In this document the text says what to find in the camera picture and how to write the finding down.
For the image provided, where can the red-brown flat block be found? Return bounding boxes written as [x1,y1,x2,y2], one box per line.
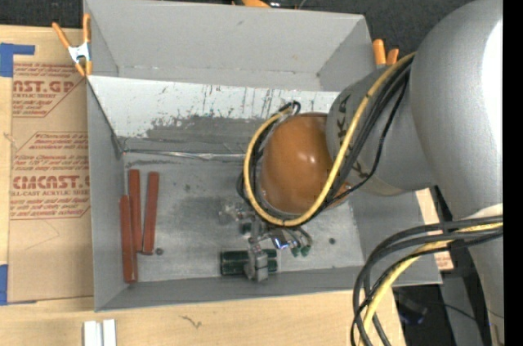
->
[127,169,144,254]
[118,194,139,284]

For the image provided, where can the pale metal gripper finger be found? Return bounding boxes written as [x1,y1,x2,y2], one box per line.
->
[244,248,257,281]
[254,245,270,282]

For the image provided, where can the grey metal bin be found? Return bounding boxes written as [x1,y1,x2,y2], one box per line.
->
[83,0,445,313]

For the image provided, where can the brown cardboard board, red print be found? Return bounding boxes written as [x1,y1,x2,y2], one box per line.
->
[0,24,96,305]

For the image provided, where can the dark green flat block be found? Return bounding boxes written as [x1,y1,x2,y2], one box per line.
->
[220,249,279,263]
[220,259,280,277]

